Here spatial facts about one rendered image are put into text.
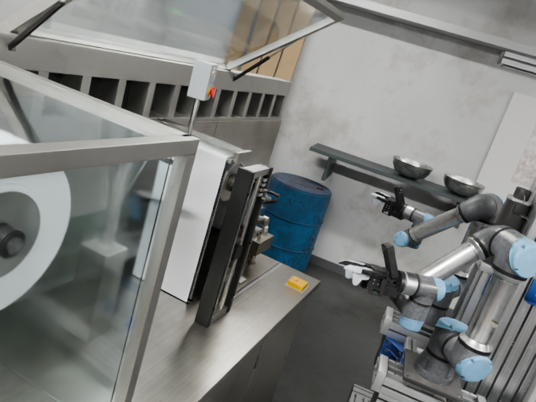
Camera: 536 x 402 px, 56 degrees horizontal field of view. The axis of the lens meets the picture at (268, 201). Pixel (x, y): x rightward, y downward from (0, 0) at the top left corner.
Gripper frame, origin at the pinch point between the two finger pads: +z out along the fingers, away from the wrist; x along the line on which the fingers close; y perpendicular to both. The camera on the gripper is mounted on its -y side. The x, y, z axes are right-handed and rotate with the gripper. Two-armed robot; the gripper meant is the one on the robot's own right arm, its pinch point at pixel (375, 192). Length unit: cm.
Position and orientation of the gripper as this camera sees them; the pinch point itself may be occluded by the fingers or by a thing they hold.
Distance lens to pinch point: 280.3
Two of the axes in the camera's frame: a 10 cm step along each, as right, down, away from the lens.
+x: 6.8, -1.5, 7.2
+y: -1.9, 9.1, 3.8
